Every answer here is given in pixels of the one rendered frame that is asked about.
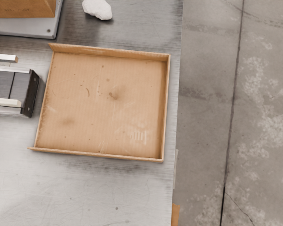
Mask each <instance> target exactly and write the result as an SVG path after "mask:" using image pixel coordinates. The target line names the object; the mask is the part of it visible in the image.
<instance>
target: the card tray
mask: <svg viewBox="0 0 283 226"><path fill-rule="evenodd" d="M49 46H50V47H51V49H52V51H53V54H52V59H51V63H50V68H49V74H48V79H47V83H46V88H45V93H44V99H43V103H42V108H41V113H40V119H39V124H38V128H37V133H36V138H35V144H34V147H27V149H30V150H33V151H42V152H56V153H65V154H76V155H85V156H99V157H108V158H119V159H128V160H138V161H151V162H163V161H164V142H165V129H166V116H167V102H168V83H169V70H170V56H171V54H167V53H157V52H143V51H133V50H123V49H113V48H99V47H89V46H79V45H69V44H59V43H49Z"/></svg>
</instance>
